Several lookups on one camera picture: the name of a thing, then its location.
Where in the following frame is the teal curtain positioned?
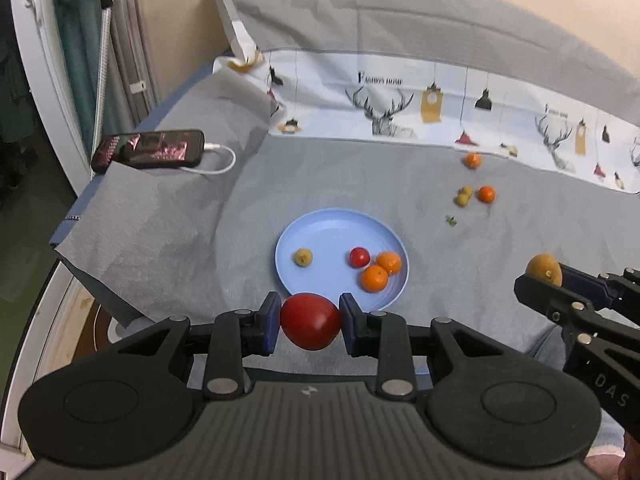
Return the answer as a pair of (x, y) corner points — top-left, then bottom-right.
(47, 0), (108, 141)

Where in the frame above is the white charging cable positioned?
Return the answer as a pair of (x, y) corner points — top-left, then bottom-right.
(181, 143), (237, 177)

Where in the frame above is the patterned white pole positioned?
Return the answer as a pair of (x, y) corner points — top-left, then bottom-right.
(91, 0), (115, 153)

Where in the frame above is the white door frame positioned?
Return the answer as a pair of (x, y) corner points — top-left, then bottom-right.
(9, 0), (103, 183)

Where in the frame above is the blue plate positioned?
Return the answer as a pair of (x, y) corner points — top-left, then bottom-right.
(275, 209), (410, 313)

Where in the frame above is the black smartphone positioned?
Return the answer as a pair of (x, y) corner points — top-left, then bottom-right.
(90, 129), (206, 173)

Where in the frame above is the person's leg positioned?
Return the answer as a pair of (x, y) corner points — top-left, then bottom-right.
(527, 321), (628, 461)

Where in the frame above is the white printed deer cloth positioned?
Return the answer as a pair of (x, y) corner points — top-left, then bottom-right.
(204, 0), (640, 196)

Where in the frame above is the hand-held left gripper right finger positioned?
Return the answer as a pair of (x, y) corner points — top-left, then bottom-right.
(339, 292), (512, 402)

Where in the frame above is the grey curtain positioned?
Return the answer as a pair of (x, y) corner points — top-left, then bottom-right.
(107, 0), (158, 133)

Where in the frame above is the grey cloth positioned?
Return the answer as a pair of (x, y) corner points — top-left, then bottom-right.
(50, 72), (640, 361)

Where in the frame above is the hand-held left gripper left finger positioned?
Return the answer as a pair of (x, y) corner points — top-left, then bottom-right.
(107, 291), (283, 402)

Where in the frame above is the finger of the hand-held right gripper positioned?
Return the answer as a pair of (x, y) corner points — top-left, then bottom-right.
(559, 262), (640, 313)
(514, 272), (621, 343)

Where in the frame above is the grey quilt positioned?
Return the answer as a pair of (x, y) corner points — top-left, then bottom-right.
(215, 0), (640, 128)

